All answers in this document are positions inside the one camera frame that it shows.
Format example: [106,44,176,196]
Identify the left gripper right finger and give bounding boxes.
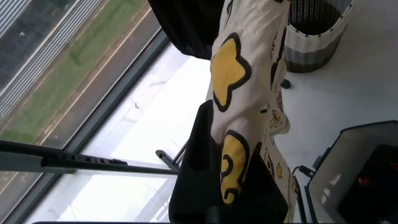
[239,142,289,216]

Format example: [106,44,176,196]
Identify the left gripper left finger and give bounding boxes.
[169,100,223,223]

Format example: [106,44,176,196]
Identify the cream printed garment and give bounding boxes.
[206,0,300,223]

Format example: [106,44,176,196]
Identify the black garment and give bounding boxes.
[147,0,225,60]

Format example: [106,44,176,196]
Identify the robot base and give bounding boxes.
[304,120,398,223]

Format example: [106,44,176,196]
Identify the black clothes rack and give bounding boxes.
[0,79,292,177]

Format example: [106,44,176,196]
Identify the white laundry basket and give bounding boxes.
[284,0,355,74]

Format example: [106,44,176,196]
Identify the window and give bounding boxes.
[0,0,170,223]

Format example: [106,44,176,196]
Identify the black coiled cable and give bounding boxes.
[291,164,315,223]

